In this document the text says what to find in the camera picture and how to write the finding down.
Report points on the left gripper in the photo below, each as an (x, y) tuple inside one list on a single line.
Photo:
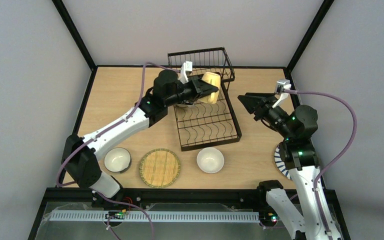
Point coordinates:
[(194, 88)]

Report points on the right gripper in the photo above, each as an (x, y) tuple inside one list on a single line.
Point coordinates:
[(262, 107)]

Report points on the yellow mug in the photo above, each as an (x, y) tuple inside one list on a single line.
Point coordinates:
[(212, 88)]

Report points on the clear glass cup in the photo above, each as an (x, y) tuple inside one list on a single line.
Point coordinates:
[(182, 104)]

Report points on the black wire dish rack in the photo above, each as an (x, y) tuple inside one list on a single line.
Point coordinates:
[(210, 121)]

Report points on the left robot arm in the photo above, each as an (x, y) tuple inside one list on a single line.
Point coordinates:
[(82, 153)]

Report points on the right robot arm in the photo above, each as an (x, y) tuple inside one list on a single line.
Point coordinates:
[(314, 220)]

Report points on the blue striped white plate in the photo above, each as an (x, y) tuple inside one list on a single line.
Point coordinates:
[(280, 164)]

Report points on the white ceramic bowl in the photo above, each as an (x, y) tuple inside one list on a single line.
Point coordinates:
[(210, 160)]

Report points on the round bamboo tray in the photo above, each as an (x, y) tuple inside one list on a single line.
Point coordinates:
[(159, 168)]

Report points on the white bowl dark rim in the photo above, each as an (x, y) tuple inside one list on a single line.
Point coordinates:
[(118, 160)]

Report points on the right circuit board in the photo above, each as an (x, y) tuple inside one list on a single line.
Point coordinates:
[(269, 217)]

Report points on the circuit board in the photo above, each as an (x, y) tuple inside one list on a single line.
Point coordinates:
[(269, 217), (113, 215)]

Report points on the left circuit board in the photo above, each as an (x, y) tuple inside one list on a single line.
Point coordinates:
[(113, 215)]

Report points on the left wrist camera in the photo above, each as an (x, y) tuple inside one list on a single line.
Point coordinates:
[(185, 69)]

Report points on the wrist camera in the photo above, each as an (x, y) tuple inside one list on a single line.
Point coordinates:
[(185, 69), (280, 89)]

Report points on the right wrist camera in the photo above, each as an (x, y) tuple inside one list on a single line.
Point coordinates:
[(280, 89)]

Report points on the white slotted cable duct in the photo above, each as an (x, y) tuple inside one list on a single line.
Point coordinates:
[(157, 216)]

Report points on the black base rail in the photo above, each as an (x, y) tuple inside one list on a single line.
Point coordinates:
[(238, 198)]

